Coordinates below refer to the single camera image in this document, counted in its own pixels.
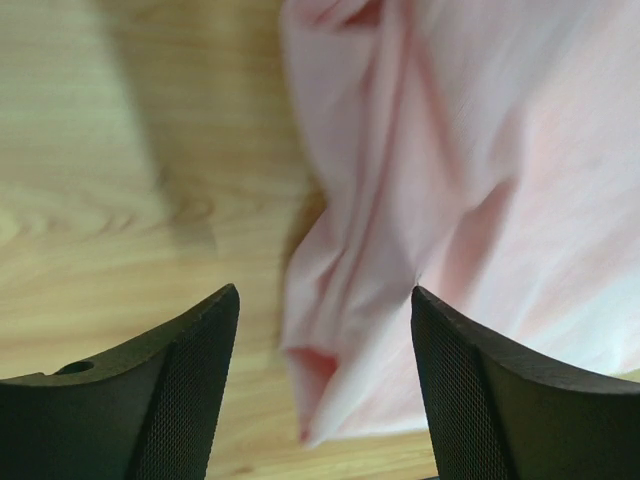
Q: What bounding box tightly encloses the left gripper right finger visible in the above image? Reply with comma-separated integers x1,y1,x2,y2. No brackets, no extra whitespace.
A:
411,287,639,480

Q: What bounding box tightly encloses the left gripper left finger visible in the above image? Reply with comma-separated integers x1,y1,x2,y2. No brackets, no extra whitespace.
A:
1,284,240,479

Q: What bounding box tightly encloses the pink t-shirt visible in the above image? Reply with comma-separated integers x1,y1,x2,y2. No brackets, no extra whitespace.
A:
281,1,639,446

